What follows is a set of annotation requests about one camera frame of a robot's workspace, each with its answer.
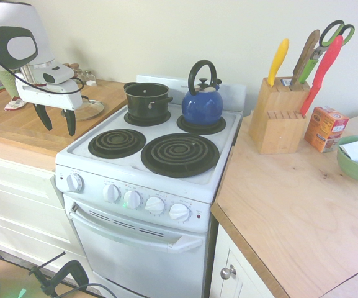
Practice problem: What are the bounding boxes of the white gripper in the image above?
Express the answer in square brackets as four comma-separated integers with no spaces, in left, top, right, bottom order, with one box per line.
[14,76,83,137]

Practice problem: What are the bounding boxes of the glass pot lid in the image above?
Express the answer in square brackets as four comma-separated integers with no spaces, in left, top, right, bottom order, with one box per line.
[61,95,105,122]

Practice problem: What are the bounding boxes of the black cooking pot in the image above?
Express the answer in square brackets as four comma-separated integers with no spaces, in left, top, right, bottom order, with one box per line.
[123,81,174,122]

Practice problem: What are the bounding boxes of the red and white packet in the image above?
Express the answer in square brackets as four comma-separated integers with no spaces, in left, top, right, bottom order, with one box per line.
[4,96,28,112]

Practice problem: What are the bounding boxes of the green ribbed cup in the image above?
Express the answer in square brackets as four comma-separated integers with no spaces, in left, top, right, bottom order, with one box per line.
[0,68,23,97]

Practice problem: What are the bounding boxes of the small black coil burner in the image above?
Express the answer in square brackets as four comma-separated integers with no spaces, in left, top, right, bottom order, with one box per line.
[87,129,146,159]
[176,114,227,135]
[123,109,171,127]

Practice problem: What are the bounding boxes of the white stove knob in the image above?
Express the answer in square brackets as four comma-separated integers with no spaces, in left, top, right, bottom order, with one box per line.
[66,173,85,194]
[144,196,166,215]
[102,183,122,204]
[123,189,143,210]
[169,202,191,223]

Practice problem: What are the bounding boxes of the white cabinet with drawers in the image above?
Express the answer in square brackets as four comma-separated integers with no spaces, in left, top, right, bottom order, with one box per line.
[0,153,84,265]

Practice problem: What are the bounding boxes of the large black coil burner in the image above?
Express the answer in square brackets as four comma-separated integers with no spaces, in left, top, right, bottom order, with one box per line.
[140,133,220,179]

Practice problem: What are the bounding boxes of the white electric stove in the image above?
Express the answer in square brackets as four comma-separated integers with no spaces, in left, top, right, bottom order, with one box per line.
[54,74,248,298]

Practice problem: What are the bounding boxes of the black clamp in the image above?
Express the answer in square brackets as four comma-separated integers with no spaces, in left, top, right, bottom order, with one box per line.
[29,251,90,298]

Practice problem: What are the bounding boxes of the wooden knife block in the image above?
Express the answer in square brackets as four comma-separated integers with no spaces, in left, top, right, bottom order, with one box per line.
[248,76,311,155]

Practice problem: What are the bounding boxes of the round metal cabinet knob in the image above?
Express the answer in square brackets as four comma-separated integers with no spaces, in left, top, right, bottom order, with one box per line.
[220,264,237,281]

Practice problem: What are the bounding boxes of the white cabinet with knob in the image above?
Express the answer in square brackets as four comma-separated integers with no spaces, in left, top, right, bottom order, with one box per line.
[209,222,276,298]

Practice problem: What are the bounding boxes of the orange baking soda box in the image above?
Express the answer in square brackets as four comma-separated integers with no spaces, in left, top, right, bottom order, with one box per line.
[303,106,350,154]

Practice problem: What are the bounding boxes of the green and grey scissors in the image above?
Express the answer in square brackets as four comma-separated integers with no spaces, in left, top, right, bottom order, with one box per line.
[298,19,356,84]

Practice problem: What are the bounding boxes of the green bowl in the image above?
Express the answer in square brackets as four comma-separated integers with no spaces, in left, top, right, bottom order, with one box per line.
[336,135,358,185]

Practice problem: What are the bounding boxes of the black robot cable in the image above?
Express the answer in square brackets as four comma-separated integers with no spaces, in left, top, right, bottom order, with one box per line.
[0,44,84,93]

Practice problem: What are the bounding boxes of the white oven door handle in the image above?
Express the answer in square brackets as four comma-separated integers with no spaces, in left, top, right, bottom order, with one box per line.
[68,201,208,251]

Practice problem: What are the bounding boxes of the blue kettle with black handle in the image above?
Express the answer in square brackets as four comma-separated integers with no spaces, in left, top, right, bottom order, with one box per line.
[181,59,224,127]

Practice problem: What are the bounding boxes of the yellow handled knife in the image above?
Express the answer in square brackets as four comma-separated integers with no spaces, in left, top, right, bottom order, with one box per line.
[267,38,290,87]

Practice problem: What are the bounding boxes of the wooden handled knife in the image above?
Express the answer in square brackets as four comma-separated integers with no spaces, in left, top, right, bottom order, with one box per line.
[290,29,321,86]

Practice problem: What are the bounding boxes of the red handled knife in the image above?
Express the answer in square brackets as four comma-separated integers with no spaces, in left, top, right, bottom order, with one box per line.
[299,35,344,117]

